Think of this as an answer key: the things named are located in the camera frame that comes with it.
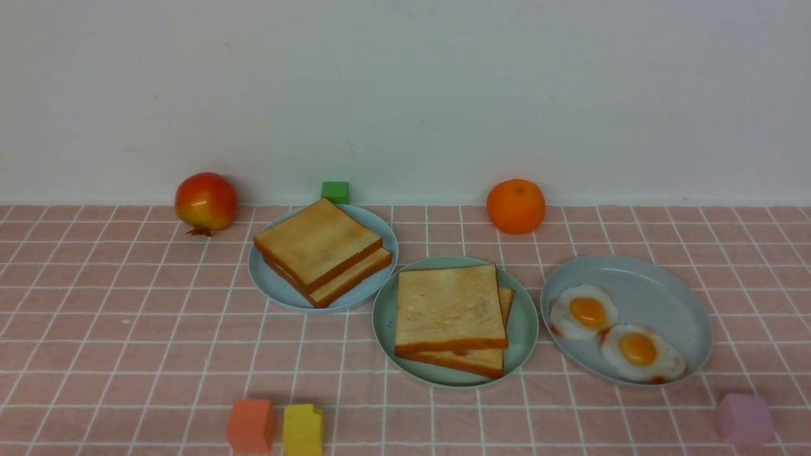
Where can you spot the toast slice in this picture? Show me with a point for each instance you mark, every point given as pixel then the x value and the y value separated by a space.
pixel 471 282
pixel 316 244
pixel 341 284
pixel 475 361

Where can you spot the green foam cube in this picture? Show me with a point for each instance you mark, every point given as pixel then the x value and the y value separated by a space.
pixel 337 192

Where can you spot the orange fruit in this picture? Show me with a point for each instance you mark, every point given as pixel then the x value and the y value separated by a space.
pixel 516 206

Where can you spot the blue bread plate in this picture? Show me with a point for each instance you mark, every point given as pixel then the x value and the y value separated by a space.
pixel 275 287

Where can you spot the green centre plate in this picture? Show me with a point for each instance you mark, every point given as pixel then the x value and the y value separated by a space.
pixel 522 328

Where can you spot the rear fried egg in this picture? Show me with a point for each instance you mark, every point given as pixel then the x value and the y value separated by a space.
pixel 582 312

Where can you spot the fried egg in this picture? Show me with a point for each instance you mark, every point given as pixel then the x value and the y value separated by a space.
pixel 582 312
pixel 639 354

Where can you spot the red apple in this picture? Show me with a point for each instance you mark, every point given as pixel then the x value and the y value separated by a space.
pixel 207 202

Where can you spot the yellow foam cube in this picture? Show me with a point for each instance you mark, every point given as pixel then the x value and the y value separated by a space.
pixel 303 430

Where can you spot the orange foam cube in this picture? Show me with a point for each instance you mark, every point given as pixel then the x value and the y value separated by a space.
pixel 251 426

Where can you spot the grey-blue egg plate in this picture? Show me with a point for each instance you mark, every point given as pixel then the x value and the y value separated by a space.
pixel 644 294

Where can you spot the front fried egg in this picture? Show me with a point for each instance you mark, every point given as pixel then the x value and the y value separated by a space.
pixel 639 354

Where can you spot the pink checked tablecloth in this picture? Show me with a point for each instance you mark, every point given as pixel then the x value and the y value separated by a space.
pixel 122 335

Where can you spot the pink foam cube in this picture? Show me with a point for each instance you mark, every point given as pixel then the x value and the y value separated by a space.
pixel 744 420

